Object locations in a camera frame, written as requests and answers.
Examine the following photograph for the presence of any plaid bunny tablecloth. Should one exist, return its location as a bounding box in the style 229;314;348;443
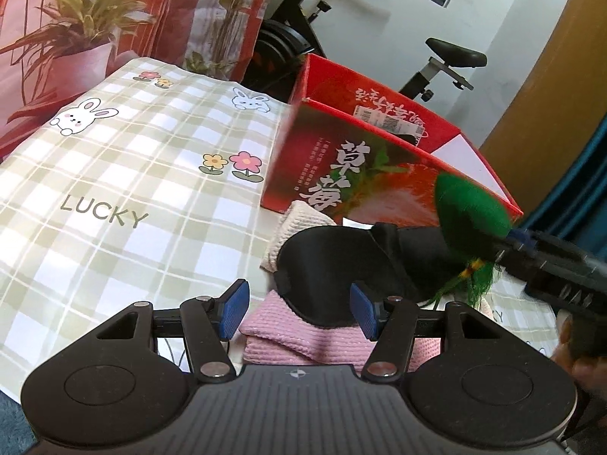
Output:
0;55;570;402

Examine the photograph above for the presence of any red plant print backdrop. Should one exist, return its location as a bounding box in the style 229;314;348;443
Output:
1;0;270;154

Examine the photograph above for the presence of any black cloth in box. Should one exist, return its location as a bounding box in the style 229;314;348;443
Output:
397;133;424;146

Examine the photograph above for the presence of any person's right hand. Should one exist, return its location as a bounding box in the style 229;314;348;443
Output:
552;316;607;400

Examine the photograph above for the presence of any cream knitted cloth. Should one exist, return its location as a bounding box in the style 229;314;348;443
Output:
260;200;337;272

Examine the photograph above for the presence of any black sleep eye mask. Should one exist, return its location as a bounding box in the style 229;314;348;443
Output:
275;221;472;329

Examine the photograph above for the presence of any brown wooden door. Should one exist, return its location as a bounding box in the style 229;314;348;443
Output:
480;0;606;215

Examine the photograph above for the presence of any red strawberry cardboard box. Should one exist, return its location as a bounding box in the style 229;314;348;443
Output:
261;55;523;227

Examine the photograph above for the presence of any pink knitted cloth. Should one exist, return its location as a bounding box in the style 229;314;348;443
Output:
239;289;443;374

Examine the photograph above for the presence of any green plush tasselled ball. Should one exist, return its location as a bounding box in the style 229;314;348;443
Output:
415;173;511;308

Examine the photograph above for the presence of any teal curtain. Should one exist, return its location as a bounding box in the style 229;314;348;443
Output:
522;118;607;261

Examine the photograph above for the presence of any black exercise bike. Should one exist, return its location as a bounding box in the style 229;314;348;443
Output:
241;0;489;105

